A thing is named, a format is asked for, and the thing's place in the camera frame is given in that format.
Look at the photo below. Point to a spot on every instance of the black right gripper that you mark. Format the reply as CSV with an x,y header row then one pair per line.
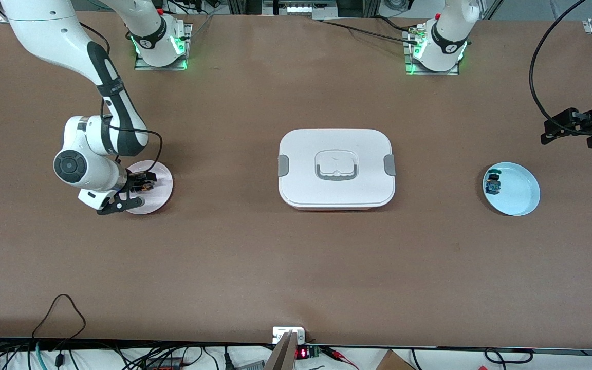
x,y
135,181

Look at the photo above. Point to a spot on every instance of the orange and black switch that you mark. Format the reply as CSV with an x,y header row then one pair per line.
x,y
147,185

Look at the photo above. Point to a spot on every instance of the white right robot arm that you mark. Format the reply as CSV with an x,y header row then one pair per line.
x,y
44,31

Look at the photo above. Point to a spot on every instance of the white lidded box grey latches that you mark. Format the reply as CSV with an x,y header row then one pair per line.
x,y
336,154

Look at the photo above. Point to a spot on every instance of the round pink plate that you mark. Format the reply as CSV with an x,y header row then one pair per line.
x,y
158,198

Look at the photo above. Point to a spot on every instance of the round light blue plate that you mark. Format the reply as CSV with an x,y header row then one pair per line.
x,y
519,190

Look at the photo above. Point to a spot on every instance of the aluminium profile bar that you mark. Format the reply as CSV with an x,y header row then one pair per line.
x,y
281,354

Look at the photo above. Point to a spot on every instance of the red digit display module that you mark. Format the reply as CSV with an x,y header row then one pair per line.
x,y
303,353

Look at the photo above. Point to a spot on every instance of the brown cardboard piece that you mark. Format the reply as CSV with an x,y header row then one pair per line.
x,y
393,362

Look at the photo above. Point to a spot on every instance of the blue and black switch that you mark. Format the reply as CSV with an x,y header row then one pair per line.
x,y
493,183

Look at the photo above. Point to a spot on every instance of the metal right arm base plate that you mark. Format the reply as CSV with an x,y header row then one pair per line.
x,y
185,31

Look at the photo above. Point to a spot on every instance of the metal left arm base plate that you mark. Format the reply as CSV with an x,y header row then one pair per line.
x,y
408,51

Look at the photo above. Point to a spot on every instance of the white metal bracket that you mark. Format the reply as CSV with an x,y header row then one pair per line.
x,y
278,333

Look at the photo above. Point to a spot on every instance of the aluminium frame with lights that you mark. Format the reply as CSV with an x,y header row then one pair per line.
x,y
298,7

